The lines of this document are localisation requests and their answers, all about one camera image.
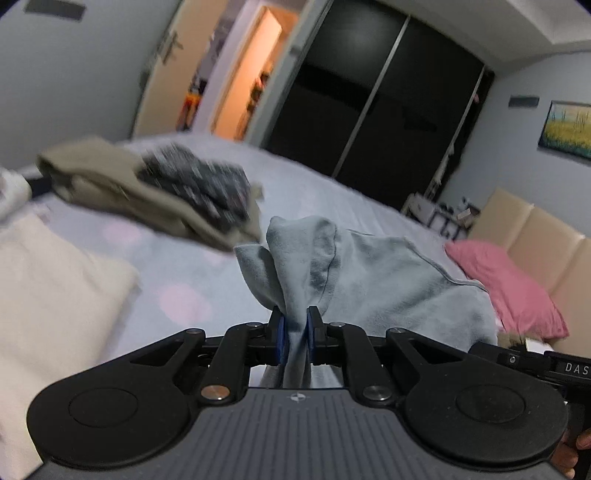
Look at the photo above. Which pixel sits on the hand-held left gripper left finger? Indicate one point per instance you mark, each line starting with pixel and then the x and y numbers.
pixel 279 338

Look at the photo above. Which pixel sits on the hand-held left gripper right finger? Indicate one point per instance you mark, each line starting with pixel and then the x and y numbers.
pixel 311 338

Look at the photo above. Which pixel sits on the grey long-sleeve shirt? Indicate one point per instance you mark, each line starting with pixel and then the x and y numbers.
pixel 383 281

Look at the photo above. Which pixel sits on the person's right hand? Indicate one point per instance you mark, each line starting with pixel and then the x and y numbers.
pixel 579 454

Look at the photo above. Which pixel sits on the olive striped shirt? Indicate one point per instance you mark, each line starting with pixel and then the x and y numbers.
pixel 510 340

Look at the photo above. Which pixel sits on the pink pillow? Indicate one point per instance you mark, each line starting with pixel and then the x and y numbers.
pixel 512 286

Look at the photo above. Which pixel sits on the beige padded headboard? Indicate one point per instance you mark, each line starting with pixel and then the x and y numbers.
pixel 545 240

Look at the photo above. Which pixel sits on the dark patterned garment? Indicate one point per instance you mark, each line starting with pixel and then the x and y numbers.
pixel 198 184

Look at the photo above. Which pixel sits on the white nightstand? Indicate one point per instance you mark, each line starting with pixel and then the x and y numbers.
pixel 438 214

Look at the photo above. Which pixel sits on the cream folded cloth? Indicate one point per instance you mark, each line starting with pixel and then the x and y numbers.
pixel 51 309

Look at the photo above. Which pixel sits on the yellow landscape painting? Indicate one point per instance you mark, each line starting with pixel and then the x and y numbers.
pixel 568 131

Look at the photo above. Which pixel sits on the black sliding wardrobe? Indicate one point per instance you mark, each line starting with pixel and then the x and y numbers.
pixel 369 101

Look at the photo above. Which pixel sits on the khaki pants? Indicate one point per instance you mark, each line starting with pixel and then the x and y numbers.
pixel 92 180

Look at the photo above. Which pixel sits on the white cloth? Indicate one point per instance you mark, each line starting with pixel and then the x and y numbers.
pixel 11 194

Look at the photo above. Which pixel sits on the dark wall vent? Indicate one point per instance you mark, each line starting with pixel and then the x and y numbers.
pixel 524 100
pixel 55 8

